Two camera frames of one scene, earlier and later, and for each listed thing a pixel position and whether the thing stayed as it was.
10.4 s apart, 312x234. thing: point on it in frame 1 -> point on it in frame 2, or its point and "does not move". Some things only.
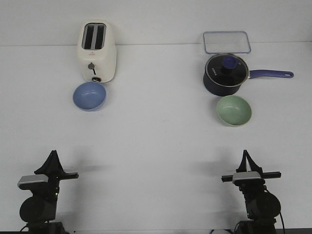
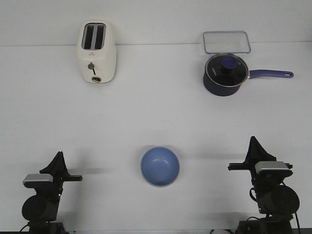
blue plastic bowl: [89, 96] -> [160, 166]
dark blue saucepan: [224, 91] does not move
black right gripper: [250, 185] -> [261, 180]
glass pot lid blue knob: [227, 70] does not move
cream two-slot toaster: [97, 50] does not move
